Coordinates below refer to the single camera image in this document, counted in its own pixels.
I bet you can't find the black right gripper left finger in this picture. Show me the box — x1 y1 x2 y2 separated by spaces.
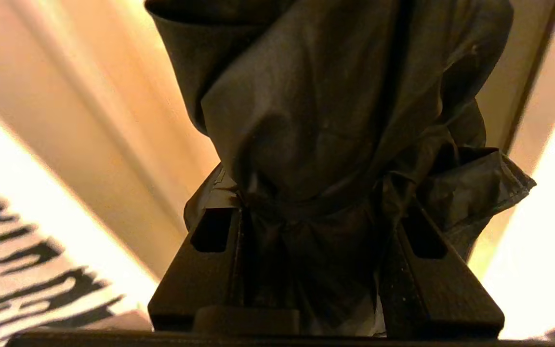
147 207 245 333

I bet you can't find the white TV cabinet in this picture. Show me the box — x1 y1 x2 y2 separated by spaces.
468 0 555 340

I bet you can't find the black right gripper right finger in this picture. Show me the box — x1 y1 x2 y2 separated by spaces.
378 199 505 339

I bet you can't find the black umbrella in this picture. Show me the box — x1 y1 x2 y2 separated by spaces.
145 0 537 338

